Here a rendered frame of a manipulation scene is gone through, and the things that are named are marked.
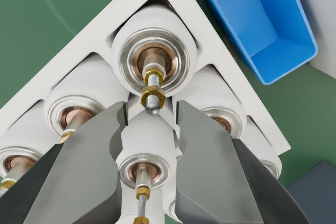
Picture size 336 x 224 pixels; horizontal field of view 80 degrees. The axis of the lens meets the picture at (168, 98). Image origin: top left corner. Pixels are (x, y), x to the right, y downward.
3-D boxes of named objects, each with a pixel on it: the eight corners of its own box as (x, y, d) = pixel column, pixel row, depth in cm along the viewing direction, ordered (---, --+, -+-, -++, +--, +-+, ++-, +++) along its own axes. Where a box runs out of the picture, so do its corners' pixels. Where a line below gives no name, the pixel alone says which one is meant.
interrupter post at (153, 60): (170, 65, 22) (171, 77, 19) (152, 77, 23) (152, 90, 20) (156, 47, 21) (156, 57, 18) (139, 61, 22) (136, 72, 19)
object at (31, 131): (70, 126, 47) (25, 196, 31) (39, 94, 43) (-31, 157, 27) (104, 108, 45) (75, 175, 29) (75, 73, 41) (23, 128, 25)
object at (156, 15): (191, 36, 38) (215, 72, 22) (151, 65, 41) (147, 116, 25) (161, -10, 34) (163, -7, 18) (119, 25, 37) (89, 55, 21)
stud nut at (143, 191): (138, 197, 27) (137, 202, 27) (134, 189, 26) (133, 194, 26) (152, 194, 27) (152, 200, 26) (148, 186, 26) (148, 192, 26)
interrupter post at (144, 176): (138, 163, 29) (136, 183, 26) (154, 166, 30) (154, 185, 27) (135, 175, 30) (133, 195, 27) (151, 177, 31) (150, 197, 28)
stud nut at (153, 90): (144, 81, 15) (144, 86, 14) (167, 86, 15) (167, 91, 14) (139, 104, 16) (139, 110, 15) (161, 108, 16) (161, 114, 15)
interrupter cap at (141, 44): (202, 69, 23) (203, 71, 22) (149, 105, 24) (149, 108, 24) (161, 10, 19) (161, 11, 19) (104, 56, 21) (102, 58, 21)
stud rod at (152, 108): (150, 64, 20) (147, 103, 13) (160, 66, 20) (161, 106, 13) (148, 73, 20) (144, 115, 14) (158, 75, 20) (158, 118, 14)
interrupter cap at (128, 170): (123, 147, 28) (122, 151, 27) (176, 156, 29) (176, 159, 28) (116, 184, 31) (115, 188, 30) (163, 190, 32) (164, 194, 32)
